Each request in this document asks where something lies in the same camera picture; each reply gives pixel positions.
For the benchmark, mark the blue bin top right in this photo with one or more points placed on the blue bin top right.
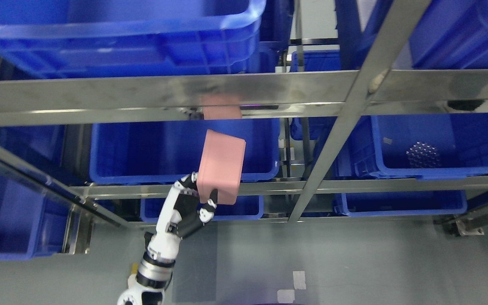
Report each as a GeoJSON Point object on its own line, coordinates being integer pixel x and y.
{"type": "Point", "coordinates": [452, 34]}

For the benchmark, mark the pink plastic storage box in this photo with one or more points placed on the pink plastic storage box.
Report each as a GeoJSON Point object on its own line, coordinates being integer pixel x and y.
{"type": "Point", "coordinates": [221, 167]}

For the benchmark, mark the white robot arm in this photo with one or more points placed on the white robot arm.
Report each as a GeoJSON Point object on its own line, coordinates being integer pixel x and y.
{"type": "Point", "coordinates": [153, 276]}

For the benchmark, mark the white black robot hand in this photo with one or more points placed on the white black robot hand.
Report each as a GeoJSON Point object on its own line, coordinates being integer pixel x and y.
{"type": "Point", "coordinates": [181, 215]}

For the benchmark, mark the steel shelf rack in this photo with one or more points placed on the steel shelf rack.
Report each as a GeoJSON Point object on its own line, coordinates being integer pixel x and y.
{"type": "Point", "coordinates": [374, 89]}

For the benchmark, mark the blue bin middle shelf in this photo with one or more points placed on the blue bin middle shelf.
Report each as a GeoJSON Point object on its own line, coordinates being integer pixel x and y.
{"type": "Point", "coordinates": [161, 152]}

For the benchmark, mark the blue bin bottom right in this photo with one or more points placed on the blue bin bottom right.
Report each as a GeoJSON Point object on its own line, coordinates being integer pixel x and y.
{"type": "Point", "coordinates": [405, 203]}

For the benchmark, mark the large blue bin top shelf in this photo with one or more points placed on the large blue bin top shelf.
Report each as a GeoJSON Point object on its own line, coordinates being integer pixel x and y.
{"type": "Point", "coordinates": [56, 39]}

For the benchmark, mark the blue bin lower left shelf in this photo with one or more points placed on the blue bin lower left shelf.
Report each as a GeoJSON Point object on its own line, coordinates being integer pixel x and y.
{"type": "Point", "coordinates": [31, 224]}

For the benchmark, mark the blue bin bottom centre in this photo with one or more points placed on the blue bin bottom centre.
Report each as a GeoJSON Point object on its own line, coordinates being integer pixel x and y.
{"type": "Point", "coordinates": [245, 208]}

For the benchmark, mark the blue bin right shelf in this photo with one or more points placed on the blue bin right shelf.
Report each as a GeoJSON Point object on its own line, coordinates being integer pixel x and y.
{"type": "Point", "coordinates": [422, 146]}

